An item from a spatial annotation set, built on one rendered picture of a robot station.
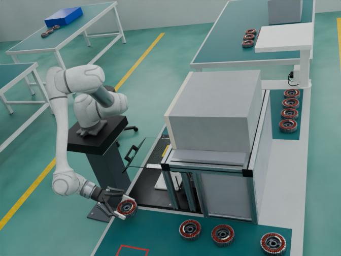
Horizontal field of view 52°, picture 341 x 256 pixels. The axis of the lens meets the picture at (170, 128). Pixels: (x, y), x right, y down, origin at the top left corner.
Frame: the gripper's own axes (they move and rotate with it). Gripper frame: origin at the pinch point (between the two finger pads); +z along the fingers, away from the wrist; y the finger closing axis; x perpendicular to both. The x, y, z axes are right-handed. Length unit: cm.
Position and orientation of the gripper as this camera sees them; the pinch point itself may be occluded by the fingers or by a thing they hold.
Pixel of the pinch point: (126, 208)
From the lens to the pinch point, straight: 196.5
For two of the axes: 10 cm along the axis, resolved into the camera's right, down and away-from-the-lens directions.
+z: 9.0, 4.2, -0.4
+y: -3.2, 6.1, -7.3
